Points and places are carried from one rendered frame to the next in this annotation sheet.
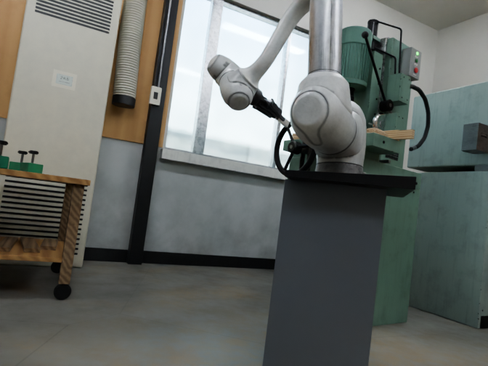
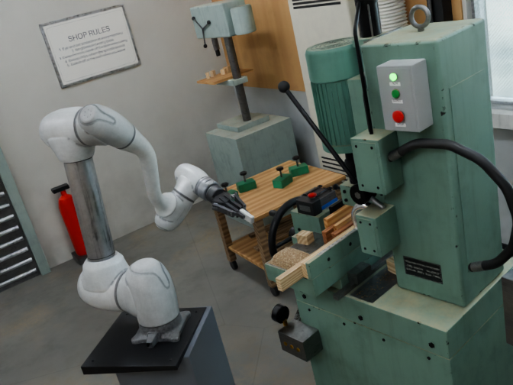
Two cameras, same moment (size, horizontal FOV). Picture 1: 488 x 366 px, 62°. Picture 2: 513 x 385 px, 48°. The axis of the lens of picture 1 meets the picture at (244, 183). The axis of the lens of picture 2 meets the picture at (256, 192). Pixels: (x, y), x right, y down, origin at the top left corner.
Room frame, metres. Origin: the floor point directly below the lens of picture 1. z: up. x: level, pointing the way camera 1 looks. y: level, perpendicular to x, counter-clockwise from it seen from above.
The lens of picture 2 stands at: (1.78, -2.16, 1.76)
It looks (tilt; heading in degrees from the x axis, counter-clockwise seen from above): 21 degrees down; 89
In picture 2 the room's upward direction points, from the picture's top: 14 degrees counter-clockwise
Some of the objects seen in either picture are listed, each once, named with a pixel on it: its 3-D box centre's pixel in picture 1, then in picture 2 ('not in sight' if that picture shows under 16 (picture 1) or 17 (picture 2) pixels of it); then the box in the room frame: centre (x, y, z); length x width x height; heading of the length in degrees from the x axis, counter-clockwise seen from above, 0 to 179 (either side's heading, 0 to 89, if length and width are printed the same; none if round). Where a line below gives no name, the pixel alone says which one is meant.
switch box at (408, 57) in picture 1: (410, 64); (404, 95); (2.19, -0.84, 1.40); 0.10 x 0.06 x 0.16; 126
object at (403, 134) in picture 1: (359, 138); (346, 237); (2.04, -0.55, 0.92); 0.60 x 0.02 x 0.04; 36
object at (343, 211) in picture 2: not in sight; (343, 218); (2.05, -0.45, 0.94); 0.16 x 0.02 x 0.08; 36
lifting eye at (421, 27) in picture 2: not in sight; (419, 17); (2.29, -0.73, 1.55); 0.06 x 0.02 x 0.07; 126
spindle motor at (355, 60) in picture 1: (352, 60); (343, 95); (2.12, -0.50, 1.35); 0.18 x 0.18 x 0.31
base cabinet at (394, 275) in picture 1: (346, 246); (418, 376); (2.19, -0.59, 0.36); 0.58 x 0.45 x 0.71; 126
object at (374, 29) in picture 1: (372, 36); (372, 29); (2.20, -0.61, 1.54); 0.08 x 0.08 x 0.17; 36
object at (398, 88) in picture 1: (398, 89); (376, 161); (2.12, -0.76, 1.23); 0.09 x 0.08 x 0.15; 126
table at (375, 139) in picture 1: (330, 144); (340, 233); (2.04, -0.41, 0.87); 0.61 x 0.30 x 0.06; 36
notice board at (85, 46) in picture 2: not in sight; (92, 45); (0.92, 2.28, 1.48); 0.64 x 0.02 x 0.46; 28
